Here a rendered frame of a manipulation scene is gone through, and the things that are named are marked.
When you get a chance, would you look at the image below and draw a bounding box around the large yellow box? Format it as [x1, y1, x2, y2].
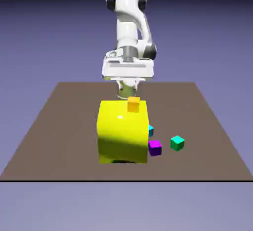
[96, 99, 150, 164]

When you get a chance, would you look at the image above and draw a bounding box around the small teal cube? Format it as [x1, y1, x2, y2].
[170, 135, 186, 152]

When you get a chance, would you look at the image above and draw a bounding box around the small orange cube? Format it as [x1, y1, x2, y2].
[127, 96, 141, 114]

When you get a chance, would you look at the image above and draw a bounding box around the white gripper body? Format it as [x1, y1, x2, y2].
[101, 56, 155, 82]

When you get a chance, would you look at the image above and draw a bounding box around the small purple cube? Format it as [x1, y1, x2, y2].
[148, 139, 163, 156]

